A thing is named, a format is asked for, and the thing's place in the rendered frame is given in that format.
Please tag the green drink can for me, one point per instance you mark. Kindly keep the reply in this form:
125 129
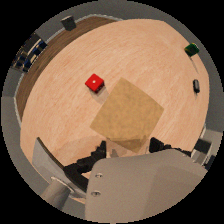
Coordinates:
191 49

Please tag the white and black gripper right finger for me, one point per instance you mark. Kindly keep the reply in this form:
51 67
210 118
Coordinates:
156 145

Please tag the red die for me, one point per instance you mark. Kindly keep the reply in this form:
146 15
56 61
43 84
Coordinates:
95 83

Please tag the tan square mat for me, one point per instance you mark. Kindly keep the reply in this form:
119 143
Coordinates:
128 116

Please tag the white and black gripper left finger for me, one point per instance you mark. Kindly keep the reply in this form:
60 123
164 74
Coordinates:
73 171

